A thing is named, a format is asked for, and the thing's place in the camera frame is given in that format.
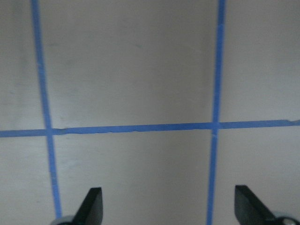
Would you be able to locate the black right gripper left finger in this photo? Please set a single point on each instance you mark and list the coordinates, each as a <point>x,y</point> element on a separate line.
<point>91,210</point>

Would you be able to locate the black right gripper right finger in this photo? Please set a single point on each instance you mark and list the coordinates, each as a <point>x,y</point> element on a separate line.
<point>249,210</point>

